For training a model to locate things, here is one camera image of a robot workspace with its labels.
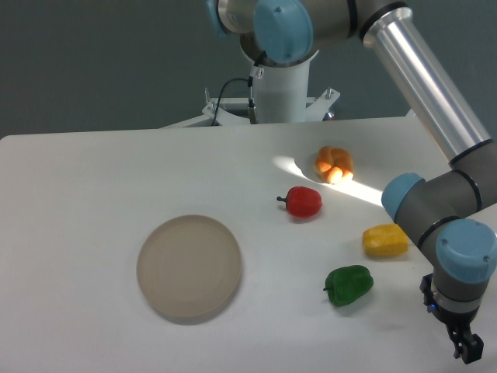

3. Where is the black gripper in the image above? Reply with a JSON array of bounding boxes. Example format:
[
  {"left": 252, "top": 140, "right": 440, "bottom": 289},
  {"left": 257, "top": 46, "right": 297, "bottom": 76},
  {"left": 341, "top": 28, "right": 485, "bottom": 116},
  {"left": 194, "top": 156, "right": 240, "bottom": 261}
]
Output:
[{"left": 419, "top": 273, "right": 486, "bottom": 364}]

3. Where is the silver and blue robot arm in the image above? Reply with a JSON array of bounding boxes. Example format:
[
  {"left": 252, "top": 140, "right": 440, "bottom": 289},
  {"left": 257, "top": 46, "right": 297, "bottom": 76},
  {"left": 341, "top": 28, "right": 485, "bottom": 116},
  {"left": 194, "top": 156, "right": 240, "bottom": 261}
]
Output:
[{"left": 207, "top": 1, "right": 496, "bottom": 363}]

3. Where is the yellow bell pepper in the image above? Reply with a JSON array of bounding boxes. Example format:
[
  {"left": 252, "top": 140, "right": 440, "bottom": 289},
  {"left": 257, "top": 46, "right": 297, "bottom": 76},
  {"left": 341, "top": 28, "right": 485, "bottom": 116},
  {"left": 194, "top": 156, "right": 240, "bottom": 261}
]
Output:
[{"left": 362, "top": 224, "right": 409, "bottom": 257}]

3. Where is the green bell pepper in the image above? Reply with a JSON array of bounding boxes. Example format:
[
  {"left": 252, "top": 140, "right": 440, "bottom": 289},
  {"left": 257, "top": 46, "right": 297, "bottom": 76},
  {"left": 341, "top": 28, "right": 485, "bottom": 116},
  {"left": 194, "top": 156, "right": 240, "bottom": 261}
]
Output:
[{"left": 323, "top": 265, "right": 374, "bottom": 307}]

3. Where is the red bell pepper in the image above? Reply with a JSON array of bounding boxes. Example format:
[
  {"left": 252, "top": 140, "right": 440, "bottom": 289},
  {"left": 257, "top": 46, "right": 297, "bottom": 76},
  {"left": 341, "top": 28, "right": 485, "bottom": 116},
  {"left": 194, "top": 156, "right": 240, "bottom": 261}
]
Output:
[{"left": 276, "top": 186, "right": 322, "bottom": 218}]

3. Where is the orange bread croissant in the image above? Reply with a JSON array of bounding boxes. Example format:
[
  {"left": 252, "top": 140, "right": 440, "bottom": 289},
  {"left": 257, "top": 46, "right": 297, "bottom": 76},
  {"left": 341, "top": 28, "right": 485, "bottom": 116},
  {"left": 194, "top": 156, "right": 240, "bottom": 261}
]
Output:
[{"left": 314, "top": 146, "right": 354, "bottom": 184}]

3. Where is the beige round plate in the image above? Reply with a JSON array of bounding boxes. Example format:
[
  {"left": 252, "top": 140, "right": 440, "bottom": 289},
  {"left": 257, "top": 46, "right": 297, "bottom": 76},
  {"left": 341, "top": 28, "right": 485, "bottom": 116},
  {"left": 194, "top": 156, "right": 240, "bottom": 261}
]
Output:
[{"left": 136, "top": 214, "right": 242, "bottom": 323}]

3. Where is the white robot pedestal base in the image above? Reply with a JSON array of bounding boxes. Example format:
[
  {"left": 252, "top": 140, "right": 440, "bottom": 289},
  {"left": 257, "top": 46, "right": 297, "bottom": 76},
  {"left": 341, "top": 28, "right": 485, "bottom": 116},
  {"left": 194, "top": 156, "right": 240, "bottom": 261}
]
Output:
[{"left": 167, "top": 59, "right": 341, "bottom": 128}]

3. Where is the black cable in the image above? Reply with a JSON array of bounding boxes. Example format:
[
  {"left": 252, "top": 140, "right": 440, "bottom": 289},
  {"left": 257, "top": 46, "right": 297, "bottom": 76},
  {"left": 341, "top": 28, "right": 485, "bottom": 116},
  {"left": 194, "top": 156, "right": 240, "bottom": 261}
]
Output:
[{"left": 211, "top": 50, "right": 269, "bottom": 126}]

